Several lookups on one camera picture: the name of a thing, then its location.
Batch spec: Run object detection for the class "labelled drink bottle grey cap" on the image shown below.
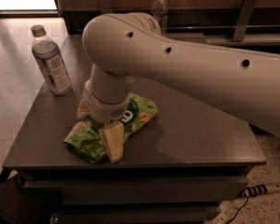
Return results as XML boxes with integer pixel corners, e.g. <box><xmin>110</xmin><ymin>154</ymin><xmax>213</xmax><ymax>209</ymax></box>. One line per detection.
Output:
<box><xmin>31</xmin><ymin>24</ymin><xmax>72</xmax><ymax>96</ymax></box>

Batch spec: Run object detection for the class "dark object bottom left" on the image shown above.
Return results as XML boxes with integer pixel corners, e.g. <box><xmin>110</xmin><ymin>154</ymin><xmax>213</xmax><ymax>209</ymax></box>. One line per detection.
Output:
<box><xmin>0</xmin><ymin>175</ymin><xmax>63</xmax><ymax>224</ymax></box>

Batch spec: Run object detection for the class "lower grey drawer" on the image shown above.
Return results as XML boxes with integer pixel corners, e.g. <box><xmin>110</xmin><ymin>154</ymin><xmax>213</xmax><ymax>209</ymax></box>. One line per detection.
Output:
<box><xmin>50</xmin><ymin>206</ymin><xmax>220</xmax><ymax>224</ymax></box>

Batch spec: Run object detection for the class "black cable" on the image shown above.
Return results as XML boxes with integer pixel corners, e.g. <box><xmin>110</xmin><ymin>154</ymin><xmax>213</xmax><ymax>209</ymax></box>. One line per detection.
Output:
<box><xmin>224</xmin><ymin>196</ymin><xmax>250</xmax><ymax>224</ymax></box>

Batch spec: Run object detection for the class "white power strip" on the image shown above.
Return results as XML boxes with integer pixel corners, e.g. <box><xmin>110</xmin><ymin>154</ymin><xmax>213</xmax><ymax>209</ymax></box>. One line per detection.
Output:
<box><xmin>237</xmin><ymin>183</ymin><xmax>280</xmax><ymax>198</ymax></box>

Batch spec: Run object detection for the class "left metal bracket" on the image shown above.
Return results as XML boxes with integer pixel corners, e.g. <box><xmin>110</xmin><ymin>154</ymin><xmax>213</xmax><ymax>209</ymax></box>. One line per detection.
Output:
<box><xmin>100</xmin><ymin>0</ymin><xmax>114</xmax><ymax>14</ymax></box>

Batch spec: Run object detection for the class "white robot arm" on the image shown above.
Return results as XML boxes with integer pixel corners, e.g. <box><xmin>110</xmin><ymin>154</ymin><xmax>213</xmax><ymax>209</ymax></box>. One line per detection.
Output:
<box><xmin>82</xmin><ymin>13</ymin><xmax>280</xmax><ymax>138</ymax></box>

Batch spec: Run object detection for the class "clear water bottle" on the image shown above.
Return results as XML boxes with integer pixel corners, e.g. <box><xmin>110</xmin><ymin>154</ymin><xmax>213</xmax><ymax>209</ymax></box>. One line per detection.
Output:
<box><xmin>150</xmin><ymin>0</ymin><xmax>168</xmax><ymax>34</ymax></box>

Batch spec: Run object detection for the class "upper grey drawer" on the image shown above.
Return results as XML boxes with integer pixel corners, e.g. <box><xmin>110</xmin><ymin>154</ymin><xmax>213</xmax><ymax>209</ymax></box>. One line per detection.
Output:
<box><xmin>24</xmin><ymin>176</ymin><xmax>247</xmax><ymax>205</ymax></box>

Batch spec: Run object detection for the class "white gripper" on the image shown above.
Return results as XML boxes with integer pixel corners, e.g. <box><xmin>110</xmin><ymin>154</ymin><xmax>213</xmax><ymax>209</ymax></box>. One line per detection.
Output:
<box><xmin>77</xmin><ymin>63</ymin><xmax>139</xmax><ymax>163</ymax></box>

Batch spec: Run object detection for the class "right metal bracket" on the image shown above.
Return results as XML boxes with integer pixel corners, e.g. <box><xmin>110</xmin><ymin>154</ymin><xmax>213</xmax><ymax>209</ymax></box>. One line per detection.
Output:
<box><xmin>231</xmin><ymin>0</ymin><xmax>258</xmax><ymax>42</ymax></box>

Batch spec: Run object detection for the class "grey drawer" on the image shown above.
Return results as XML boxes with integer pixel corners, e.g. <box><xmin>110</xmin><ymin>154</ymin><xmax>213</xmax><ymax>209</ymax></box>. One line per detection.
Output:
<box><xmin>50</xmin><ymin>206</ymin><xmax>220</xmax><ymax>224</ymax></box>
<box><xmin>24</xmin><ymin>176</ymin><xmax>247</xmax><ymax>205</ymax></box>

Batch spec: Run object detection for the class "green rice chip bag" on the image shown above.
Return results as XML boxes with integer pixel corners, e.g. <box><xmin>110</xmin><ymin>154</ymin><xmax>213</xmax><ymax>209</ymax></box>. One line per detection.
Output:
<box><xmin>64</xmin><ymin>93</ymin><xmax>158</xmax><ymax>163</ymax></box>

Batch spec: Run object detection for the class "metal bracket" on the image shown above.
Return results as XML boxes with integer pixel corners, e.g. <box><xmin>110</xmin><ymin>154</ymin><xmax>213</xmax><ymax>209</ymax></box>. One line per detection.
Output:
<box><xmin>100</xmin><ymin>0</ymin><xmax>114</xmax><ymax>14</ymax></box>
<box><xmin>231</xmin><ymin>0</ymin><xmax>258</xmax><ymax>42</ymax></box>

